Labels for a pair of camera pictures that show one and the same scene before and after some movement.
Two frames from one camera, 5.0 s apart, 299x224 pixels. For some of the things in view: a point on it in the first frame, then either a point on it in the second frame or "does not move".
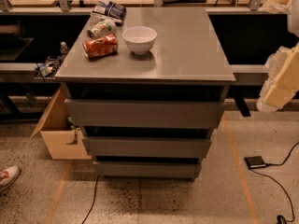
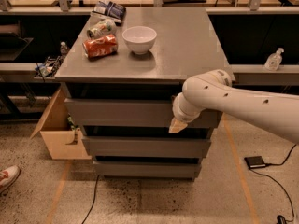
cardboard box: (62, 141) does not move
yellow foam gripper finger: (287, 82) -> (177, 125)
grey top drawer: (142, 112) does not move
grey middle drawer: (143, 147) does not move
